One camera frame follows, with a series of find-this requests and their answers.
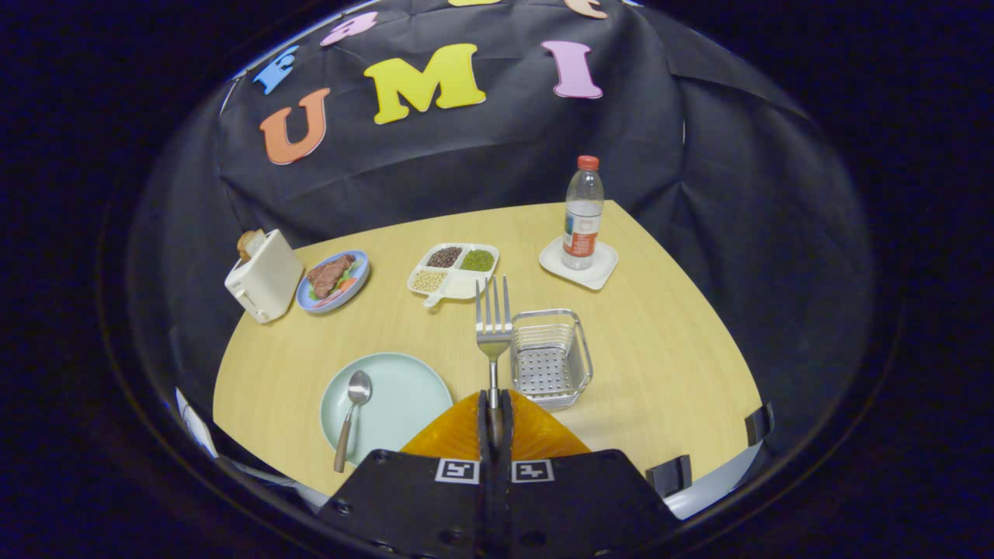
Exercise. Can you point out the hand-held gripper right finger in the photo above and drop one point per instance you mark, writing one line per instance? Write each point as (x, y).
(509, 466)

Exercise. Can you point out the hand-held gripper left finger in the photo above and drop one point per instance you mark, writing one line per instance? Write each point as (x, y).
(483, 466)

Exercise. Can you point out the pale green plate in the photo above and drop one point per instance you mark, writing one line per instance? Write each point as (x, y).
(404, 404)

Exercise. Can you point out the black table edge clamp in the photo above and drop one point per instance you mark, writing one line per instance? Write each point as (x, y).
(669, 476)
(759, 425)

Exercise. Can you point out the white divided dish with beans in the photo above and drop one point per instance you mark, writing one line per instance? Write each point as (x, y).
(462, 287)

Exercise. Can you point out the white square coaster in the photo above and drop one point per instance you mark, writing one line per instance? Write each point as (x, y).
(602, 269)

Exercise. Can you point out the blue plate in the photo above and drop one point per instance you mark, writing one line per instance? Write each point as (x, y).
(359, 279)

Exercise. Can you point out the brown steak with vegetables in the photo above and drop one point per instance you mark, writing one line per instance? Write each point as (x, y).
(328, 276)

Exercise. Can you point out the clear bottle with red cap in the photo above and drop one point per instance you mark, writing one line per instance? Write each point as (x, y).
(582, 210)

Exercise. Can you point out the white toaster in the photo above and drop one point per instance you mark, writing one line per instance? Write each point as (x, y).
(268, 279)

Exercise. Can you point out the brown toast slice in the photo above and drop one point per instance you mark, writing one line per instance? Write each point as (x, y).
(248, 242)

